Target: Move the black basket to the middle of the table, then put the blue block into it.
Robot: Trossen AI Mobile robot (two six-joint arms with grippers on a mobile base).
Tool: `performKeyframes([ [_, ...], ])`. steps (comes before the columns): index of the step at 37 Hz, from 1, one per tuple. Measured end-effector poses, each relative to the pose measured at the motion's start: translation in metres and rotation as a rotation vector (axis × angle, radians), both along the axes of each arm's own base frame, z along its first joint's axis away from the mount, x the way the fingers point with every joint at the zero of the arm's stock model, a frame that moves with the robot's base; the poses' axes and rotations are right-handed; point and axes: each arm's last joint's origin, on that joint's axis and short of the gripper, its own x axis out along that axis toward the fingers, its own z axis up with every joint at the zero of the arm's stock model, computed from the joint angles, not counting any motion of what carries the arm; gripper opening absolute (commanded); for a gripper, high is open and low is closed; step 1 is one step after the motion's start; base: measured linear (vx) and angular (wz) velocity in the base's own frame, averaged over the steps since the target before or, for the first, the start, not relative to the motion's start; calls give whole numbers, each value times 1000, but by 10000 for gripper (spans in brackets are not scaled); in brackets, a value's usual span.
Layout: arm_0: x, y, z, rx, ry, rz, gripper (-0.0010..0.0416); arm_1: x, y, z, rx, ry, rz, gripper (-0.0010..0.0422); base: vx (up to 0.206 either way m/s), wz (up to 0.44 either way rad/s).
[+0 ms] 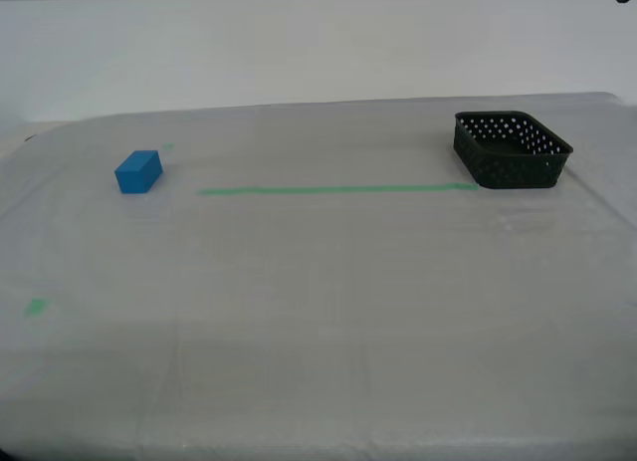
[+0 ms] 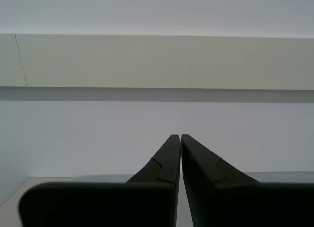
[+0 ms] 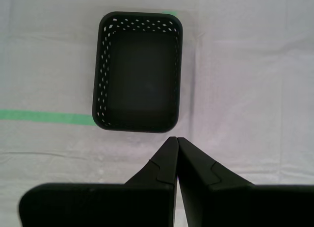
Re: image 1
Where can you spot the long green tape strip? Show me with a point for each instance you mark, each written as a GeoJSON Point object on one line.
{"type": "Point", "coordinates": [338, 189]}

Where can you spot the blue rectangular block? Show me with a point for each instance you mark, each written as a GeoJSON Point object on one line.
{"type": "Point", "coordinates": [137, 174]}

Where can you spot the grey plastic table cover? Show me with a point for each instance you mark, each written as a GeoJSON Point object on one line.
{"type": "Point", "coordinates": [318, 292]}

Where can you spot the black perforated plastic basket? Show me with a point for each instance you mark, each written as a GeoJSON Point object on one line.
{"type": "Point", "coordinates": [497, 169]}

